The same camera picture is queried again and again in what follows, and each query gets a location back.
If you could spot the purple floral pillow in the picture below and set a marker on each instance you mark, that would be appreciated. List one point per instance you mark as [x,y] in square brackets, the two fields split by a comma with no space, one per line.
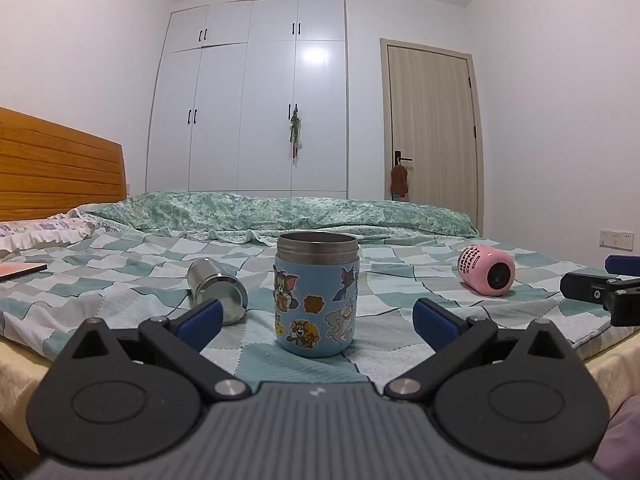
[40,232]

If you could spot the stainless steel cup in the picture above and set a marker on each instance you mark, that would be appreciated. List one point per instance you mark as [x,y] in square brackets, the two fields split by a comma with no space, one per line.
[217,287]

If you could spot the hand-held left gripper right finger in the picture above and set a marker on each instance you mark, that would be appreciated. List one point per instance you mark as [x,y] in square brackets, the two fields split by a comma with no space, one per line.
[433,323]

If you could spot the light wooden door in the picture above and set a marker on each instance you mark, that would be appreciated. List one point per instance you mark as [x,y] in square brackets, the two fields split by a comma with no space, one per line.
[432,125]

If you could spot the wooden headboard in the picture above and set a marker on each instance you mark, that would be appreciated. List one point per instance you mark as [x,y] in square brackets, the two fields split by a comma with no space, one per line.
[55,165]

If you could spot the green checked bedsheet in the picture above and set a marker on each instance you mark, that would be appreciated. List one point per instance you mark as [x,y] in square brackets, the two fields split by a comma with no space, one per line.
[125,280]

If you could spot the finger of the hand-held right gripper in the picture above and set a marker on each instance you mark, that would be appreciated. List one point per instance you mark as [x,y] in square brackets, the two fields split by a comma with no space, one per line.
[622,264]
[582,287]

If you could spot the hanging green red ornament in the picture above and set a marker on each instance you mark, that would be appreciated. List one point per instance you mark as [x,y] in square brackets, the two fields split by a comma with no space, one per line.
[296,132]

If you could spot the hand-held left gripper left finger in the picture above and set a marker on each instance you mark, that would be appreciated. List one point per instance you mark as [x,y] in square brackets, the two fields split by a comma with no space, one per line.
[202,321]

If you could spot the blue cartoon sticker cup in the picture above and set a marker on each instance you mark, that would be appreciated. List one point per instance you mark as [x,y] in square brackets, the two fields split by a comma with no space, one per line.
[316,305]

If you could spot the white wardrobe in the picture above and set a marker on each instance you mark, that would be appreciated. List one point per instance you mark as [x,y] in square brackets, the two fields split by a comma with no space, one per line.
[220,110]

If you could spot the brown hanging pouch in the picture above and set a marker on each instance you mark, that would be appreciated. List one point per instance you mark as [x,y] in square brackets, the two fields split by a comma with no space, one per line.
[400,182]

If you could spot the white wall socket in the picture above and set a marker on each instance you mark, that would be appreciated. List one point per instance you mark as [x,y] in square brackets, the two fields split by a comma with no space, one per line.
[617,239]

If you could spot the green floral quilt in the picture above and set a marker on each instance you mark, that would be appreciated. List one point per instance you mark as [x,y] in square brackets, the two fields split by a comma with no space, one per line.
[280,212]

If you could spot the red flat book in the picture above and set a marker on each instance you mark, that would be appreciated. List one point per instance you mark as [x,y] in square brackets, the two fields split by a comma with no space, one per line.
[20,271]

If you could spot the pink cup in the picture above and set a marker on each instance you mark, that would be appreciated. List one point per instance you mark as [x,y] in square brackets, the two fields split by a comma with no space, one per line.
[487,270]

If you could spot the pink cloth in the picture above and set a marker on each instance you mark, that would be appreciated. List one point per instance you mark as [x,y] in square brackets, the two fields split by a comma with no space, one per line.
[626,432]

